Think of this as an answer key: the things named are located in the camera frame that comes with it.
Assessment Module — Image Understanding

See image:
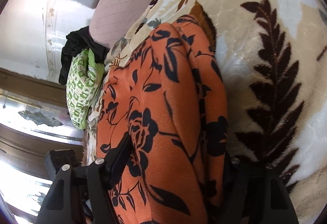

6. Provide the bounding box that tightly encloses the cream leaf-pattern fleece blanket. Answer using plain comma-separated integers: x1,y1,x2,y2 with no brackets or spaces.
93,0,326,223

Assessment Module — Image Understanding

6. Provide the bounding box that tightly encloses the black cloth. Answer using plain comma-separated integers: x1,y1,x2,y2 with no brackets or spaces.
58,26,109,86

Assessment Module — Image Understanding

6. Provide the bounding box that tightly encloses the green white patterned pillow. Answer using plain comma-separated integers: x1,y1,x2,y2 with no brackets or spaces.
66,48,105,129

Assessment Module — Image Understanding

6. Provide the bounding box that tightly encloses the orange floral garment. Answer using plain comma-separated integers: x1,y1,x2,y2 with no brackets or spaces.
97,15,228,223

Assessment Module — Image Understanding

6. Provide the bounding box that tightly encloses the stained glass window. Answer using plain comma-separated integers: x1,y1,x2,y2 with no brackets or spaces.
1,89,83,145

